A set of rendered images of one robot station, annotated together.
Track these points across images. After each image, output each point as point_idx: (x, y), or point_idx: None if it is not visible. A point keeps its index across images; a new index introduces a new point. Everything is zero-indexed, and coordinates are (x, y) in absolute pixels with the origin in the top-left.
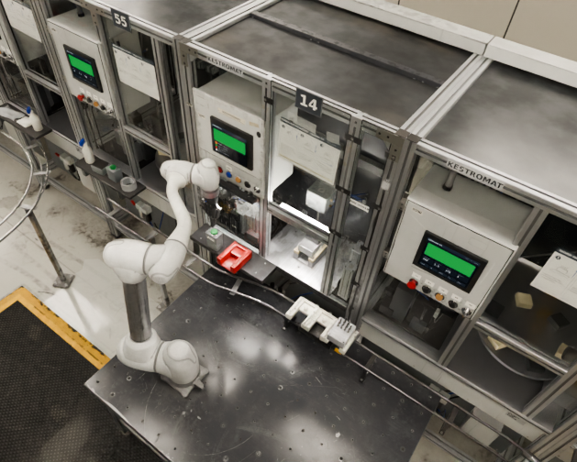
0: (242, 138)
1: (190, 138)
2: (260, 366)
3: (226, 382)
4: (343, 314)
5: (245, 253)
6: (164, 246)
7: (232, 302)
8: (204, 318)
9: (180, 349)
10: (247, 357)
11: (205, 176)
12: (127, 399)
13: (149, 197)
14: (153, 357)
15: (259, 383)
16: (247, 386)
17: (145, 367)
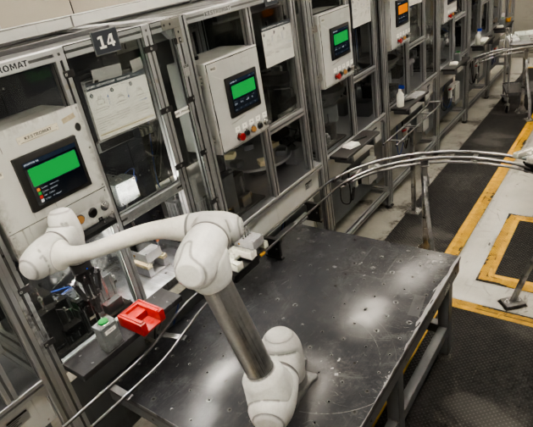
0: (69, 145)
1: None
2: (272, 321)
3: None
4: None
5: (141, 303)
6: (198, 216)
7: (185, 359)
8: (207, 383)
9: (278, 331)
10: (263, 334)
11: (76, 221)
12: None
13: None
14: (286, 367)
15: (292, 319)
16: (297, 328)
17: (296, 383)
